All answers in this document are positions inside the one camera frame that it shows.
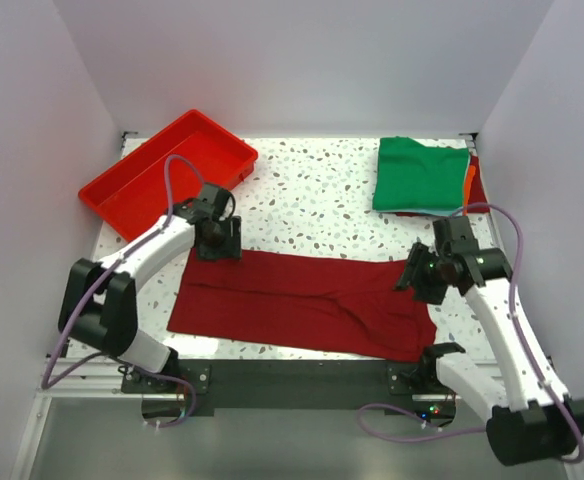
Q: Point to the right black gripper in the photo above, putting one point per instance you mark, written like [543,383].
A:
[417,255]

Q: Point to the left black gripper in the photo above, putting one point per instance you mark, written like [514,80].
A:
[230,248]

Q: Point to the dark red polo shirt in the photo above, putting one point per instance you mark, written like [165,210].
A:
[323,304]

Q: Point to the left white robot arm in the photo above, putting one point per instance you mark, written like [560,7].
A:
[99,307]

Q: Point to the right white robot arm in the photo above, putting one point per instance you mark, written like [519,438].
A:
[529,414]

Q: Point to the folded light blue shirt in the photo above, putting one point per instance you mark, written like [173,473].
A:
[437,212]

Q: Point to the folded green t shirt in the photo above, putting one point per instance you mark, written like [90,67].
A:
[412,175]

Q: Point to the folded dark red shirt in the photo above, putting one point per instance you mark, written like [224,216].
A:
[477,194]

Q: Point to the red plastic tray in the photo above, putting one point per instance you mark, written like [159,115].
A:
[130,195]

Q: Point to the folded orange shirt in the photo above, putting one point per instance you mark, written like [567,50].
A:
[470,174]

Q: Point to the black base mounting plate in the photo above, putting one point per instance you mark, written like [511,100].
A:
[313,385]

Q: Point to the aluminium frame rail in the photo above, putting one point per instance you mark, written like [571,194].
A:
[96,379]

